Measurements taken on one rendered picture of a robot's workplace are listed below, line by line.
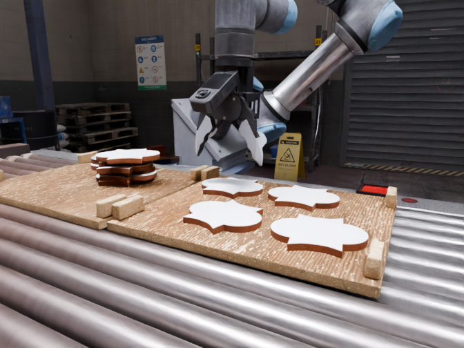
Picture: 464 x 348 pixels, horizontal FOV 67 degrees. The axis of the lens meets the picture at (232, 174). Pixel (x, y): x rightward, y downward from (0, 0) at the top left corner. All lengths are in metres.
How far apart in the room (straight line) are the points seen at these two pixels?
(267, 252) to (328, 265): 0.08
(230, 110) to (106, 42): 6.56
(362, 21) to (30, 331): 0.95
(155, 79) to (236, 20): 5.84
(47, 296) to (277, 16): 0.61
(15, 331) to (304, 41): 5.26
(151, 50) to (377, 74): 3.69
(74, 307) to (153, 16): 6.28
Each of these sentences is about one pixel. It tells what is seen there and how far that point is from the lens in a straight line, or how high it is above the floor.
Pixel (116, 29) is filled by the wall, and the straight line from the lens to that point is 7.05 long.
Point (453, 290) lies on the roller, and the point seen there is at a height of 0.91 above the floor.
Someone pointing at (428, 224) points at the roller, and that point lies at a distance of 0.69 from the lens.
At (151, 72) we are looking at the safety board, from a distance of 6.54.
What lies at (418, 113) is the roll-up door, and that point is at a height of 0.81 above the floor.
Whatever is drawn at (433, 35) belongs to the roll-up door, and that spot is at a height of 1.77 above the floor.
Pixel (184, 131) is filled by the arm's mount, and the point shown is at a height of 1.00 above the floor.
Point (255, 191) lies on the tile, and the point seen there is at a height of 0.95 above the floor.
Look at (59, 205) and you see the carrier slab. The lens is 0.72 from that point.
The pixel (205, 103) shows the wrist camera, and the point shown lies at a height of 1.12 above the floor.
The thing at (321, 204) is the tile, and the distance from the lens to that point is 0.64.
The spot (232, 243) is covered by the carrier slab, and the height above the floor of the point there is 0.94.
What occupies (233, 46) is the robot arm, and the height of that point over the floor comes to 1.22.
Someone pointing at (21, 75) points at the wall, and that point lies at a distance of 6.44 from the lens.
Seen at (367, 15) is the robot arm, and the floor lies 1.33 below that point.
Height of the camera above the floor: 1.15
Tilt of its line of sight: 14 degrees down
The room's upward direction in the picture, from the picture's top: straight up
